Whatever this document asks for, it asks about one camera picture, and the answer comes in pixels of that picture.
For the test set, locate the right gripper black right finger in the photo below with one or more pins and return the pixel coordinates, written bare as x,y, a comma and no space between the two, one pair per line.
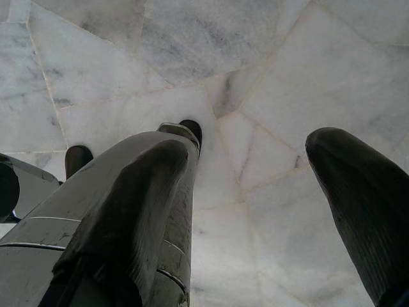
367,208

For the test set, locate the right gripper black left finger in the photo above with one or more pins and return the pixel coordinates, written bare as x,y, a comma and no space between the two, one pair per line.
128,208

